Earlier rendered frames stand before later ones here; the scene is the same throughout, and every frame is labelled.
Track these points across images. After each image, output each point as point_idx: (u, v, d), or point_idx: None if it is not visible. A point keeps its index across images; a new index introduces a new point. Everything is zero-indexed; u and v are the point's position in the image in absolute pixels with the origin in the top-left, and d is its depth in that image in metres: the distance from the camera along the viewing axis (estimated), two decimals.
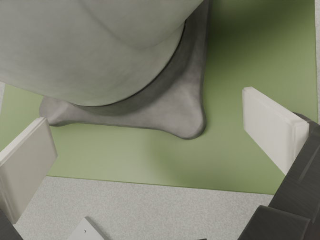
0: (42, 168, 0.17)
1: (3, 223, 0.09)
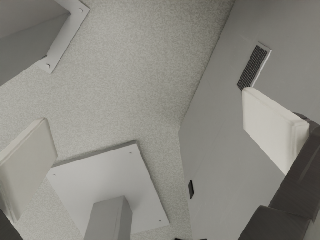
0: (42, 168, 0.17)
1: (3, 223, 0.09)
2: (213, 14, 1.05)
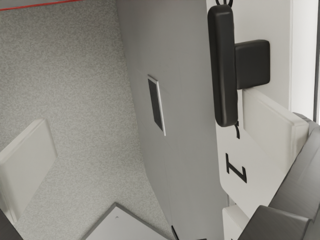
0: (42, 168, 0.17)
1: (3, 223, 0.09)
2: (112, 56, 1.04)
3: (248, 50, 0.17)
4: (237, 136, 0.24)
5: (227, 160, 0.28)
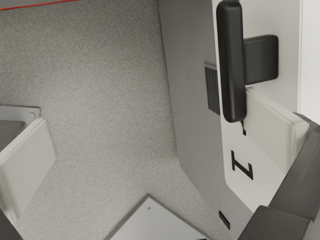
0: (42, 168, 0.17)
1: (3, 223, 0.09)
2: (149, 49, 1.07)
3: (256, 45, 0.17)
4: (244, 133, 0.24)
5: (233, 157, 0.28)
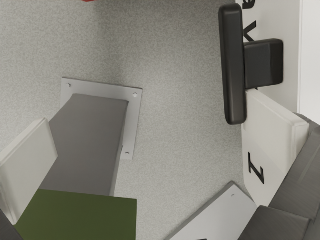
0: (42, 168, 0.17)
1: (3, 223, 0.09)
2: None
3: (258, 49, 0.17)
4: None
5: (249, 159, 0.27)
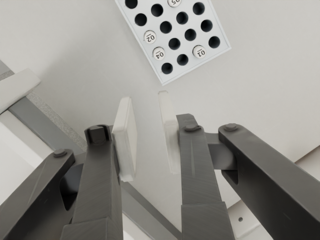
0: (135, 139, 0.19)
1: (106, 189, 0.10)
2: None
3: None
4: None
5: None
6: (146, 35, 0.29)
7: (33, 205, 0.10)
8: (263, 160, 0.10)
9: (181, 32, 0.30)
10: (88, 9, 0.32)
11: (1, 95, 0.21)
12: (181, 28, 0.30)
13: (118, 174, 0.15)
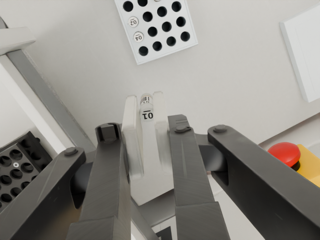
0: (141, 137, 0.19)
1: (114, 187, 0.10)
2: None
3: None
4: None
5: None
6: (130, 19, 0.35)
7: (43, 203, 0.10)
8: (254, 161, 0.11)
9: (159, 23, 0.36)
10: None
11: (4, 39, 0.26)
12: (160, 20, 0.36)
13: (128, 172, 0.15)
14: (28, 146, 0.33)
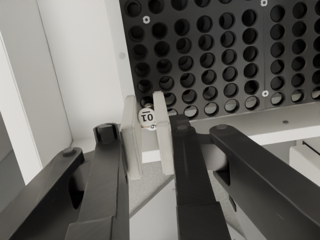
0: (140, 137, 0.19)
1: (113, 188, 0.10)
2: None
3: None
4: None
5: None
6: None
7: (41, 204, 0.10)
8: (255, 161, 0.11)
9: None
10: None
11: None
12: None
13: (126, 172, 0.15)
14: None
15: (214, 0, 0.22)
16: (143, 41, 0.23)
